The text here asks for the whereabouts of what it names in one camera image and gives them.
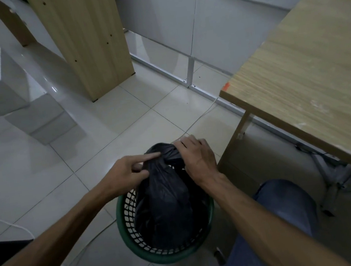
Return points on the person's left hand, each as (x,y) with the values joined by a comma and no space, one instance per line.
(123,173)

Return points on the person's right hand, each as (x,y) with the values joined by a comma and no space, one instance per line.
(200,160)

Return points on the person's right thumb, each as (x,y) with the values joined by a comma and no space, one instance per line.
(188,169)

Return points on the person's left thumb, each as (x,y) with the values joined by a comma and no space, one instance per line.
(142,172)

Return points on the black garbage bag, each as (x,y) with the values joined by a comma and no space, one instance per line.
(167,203)

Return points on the person's left forearm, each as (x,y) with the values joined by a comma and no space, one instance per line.
(49,247)

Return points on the person's right forearm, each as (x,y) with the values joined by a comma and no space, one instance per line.
(261,223)

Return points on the green plastic waste basket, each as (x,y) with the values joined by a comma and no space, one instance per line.
(126,228)

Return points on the orange sticker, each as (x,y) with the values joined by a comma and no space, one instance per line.
(226,86)

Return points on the person's leg in blue jeans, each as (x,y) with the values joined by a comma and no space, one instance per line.
(281,204)

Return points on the tall wooden cabinet panel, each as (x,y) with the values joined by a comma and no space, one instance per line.
(86,40)

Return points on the grey metal stand base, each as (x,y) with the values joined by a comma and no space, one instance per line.
(339,177)

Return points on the light wooden table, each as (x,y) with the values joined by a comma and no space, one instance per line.
(309,71)

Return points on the black seat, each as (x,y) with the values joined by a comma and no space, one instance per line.
(4,255)

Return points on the white metal partition frame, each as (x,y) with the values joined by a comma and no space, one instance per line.
(190,71)

